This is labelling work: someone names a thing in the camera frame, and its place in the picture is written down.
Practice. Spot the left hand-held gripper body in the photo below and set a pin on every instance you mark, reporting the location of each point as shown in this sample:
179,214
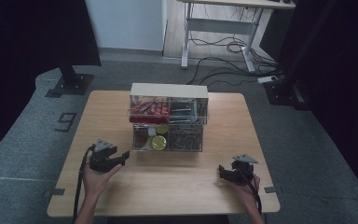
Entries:
101,158

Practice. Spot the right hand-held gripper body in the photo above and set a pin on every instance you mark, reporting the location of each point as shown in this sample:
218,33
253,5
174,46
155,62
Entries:
245,169

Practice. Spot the white power strip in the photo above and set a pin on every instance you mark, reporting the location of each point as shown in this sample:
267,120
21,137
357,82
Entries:
267,79

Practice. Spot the black metal stand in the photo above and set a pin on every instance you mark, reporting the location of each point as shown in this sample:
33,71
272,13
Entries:
287,90

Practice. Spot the dark curtain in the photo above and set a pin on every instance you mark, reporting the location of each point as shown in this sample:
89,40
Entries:
348,77
21,46

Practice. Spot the clear two-tier acrylic organizer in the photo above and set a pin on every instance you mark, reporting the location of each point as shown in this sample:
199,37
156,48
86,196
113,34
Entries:
167,90

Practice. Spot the small yellow round container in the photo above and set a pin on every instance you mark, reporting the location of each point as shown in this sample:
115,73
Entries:
161,128

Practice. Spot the pile of dark thin sticks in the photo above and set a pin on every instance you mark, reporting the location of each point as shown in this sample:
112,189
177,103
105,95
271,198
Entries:
185,139

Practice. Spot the stack of red packets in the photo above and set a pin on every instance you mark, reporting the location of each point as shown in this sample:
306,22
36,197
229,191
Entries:
150,110

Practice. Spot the person's right hand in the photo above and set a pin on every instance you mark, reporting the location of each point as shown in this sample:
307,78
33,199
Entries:
245,194

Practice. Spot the large yellow round container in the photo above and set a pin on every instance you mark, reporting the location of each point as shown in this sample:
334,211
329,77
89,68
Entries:
158,143

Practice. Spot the white metal-frame desk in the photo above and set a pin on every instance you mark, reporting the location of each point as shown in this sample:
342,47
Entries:
220,25

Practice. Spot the grey tape strip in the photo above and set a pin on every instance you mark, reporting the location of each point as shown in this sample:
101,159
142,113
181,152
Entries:
57,191
272,189

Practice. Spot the brown packets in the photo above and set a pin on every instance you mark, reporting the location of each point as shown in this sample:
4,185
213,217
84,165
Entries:
140,139

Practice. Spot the person's left hand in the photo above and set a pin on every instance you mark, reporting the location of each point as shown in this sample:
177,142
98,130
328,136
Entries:
98,182

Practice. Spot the small white packet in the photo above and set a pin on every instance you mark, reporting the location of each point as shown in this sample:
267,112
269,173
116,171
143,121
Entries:
151,131

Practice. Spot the black stand with base plate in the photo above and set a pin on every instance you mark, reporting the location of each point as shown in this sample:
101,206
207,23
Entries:
71,82

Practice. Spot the stack of dark packets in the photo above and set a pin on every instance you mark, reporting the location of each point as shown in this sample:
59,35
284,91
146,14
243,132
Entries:
185,112

